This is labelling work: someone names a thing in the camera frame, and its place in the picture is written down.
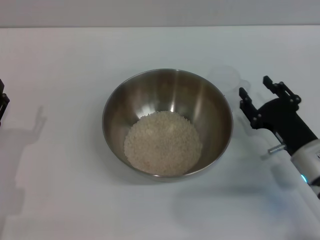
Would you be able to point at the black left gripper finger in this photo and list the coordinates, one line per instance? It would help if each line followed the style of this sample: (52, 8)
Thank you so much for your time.
(3, 107)

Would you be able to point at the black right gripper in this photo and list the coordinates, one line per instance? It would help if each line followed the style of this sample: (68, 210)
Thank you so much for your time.
(287, 122)

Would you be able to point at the clear plastic measuring cup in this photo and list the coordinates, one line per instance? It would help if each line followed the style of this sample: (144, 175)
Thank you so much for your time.
(231, 77)

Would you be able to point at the stainless steel mixing bowl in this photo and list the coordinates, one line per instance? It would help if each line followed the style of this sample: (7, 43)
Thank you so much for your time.
(212, 120)

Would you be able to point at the white rice grains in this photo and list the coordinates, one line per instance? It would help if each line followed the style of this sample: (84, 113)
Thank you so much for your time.
(162, 145)

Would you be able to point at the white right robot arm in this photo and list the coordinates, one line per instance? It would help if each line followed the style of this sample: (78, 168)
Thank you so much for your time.
(307, 162)

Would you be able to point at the silver bolt on gripper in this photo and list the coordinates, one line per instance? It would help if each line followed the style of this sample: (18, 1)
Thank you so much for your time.
(276, 149)

